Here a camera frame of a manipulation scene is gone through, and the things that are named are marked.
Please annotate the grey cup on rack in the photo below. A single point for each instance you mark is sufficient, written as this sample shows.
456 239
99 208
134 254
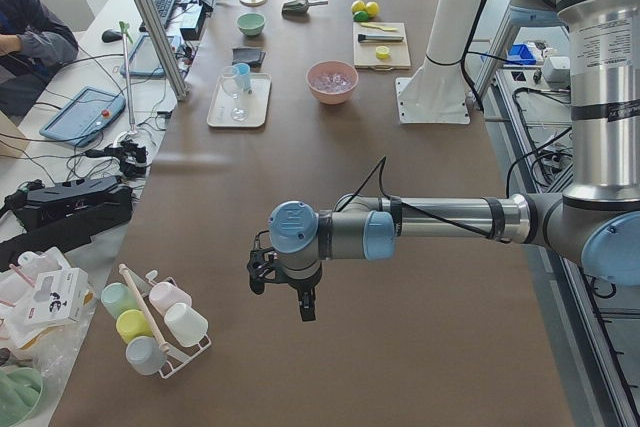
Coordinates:
145 356

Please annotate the white cup on rack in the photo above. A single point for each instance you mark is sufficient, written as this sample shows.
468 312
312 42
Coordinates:
186 324

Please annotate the black keyboard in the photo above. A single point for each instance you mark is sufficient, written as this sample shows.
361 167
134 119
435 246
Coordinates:
165 9

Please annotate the yellow plastic knife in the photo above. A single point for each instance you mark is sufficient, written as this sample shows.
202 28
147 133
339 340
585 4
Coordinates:
378 27

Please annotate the blue teach pendant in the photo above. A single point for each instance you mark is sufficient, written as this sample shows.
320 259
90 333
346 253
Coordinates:
84 117
143 60

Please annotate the yellow lemon upper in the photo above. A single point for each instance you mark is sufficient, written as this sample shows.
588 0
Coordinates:
358 6

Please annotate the light blue cup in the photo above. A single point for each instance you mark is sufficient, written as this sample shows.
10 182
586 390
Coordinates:
243 78

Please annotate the seated person dark jacket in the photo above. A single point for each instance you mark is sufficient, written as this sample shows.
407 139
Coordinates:
35 45

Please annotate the steel ice scoop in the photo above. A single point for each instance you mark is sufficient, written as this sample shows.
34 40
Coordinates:
300 7

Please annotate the green cup on rack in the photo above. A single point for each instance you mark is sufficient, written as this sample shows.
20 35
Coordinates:
117 298

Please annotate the blue teach pendant far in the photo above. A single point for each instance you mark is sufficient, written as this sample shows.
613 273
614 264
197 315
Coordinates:
143 60

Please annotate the blue teach pendant near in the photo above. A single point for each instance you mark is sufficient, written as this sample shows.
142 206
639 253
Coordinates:
84 117

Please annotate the clear wine glass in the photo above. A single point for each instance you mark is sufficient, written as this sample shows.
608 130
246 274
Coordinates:
230 88

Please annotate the yellow lemon lower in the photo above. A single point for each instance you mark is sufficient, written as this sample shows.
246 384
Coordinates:
372 9

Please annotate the yellow lemon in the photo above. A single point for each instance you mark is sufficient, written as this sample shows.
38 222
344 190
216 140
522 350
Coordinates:
358 6
372 9

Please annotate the cream serving tray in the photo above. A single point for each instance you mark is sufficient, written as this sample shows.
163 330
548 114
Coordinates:
254 103

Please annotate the pink cup on rack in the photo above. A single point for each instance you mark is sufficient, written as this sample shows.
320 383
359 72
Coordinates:
164 295

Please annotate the wooden rack handle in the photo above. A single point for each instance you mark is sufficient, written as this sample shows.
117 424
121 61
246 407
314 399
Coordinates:
126 274

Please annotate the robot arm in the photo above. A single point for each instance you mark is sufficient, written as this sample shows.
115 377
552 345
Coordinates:
594 222

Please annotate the aluminium frame post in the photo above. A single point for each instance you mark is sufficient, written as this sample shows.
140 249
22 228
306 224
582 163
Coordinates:
151 19

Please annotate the green bowl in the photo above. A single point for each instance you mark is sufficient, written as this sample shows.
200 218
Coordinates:
251 24

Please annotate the clear ice cubes pile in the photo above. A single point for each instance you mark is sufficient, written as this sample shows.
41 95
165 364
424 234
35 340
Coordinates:
331 82

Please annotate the white product box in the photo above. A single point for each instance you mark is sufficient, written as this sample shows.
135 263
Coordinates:
58 298

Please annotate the white wire cup rack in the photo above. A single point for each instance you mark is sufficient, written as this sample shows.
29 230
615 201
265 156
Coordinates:
179 357

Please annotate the half lemon slice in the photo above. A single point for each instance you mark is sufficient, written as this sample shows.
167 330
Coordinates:
382 52

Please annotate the pink bowl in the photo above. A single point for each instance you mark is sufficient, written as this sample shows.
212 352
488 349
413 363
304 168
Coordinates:
332 66

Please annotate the wooden cutting board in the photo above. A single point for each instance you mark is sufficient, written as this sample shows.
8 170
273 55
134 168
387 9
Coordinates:
364 55

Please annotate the green lime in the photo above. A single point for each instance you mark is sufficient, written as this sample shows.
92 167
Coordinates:
361 16

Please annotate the black computer mouse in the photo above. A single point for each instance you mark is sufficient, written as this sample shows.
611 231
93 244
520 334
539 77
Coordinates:
110 36

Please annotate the yellow cup on rack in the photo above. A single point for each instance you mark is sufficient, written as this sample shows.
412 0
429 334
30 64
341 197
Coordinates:
131 324

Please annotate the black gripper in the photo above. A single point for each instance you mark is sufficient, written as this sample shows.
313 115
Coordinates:
303 290

